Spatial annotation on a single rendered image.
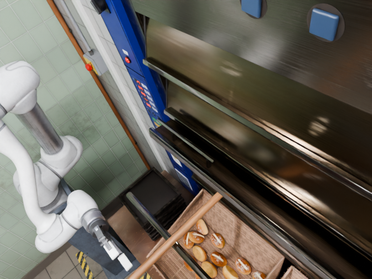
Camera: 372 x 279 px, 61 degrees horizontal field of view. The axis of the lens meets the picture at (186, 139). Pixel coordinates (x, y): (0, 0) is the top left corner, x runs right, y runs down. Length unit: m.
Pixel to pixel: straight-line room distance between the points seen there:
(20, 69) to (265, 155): 0.93
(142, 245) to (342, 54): 1.68
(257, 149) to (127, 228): 1.30
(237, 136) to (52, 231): 0.85
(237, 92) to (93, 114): 1.56
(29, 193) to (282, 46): 1.09
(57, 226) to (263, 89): 1.02
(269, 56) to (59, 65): 1.54
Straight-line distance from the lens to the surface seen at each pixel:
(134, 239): 2.07
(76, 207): 1.44
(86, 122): 2.29
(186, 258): 1.28
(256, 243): 1.67
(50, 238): 1.46
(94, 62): 1.72
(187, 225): 1.29
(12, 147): 1.33
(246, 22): 0.69
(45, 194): 1.79
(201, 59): 0.92
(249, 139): 1.02
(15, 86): 1.31
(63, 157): 1.72
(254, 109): 0.83
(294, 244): 0.97
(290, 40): 0.64
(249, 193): 1.08
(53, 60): 2.03
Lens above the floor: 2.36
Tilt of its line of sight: 49 degrees down
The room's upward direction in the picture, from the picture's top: 21 degrees counter-clockwise
